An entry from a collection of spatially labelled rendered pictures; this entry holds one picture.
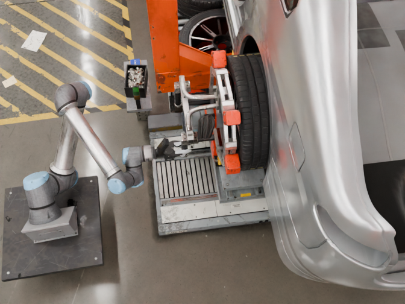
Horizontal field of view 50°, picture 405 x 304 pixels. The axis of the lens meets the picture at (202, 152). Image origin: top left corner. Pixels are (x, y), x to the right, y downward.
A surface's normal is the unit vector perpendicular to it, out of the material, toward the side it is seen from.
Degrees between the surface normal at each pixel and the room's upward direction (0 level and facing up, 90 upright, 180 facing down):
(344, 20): 21
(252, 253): 0
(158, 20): 90
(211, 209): 0
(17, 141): 0
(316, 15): 38
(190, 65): 90
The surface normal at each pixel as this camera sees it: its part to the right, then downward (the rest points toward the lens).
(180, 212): 0.02, -0.47
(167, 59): 0.14, 0.88
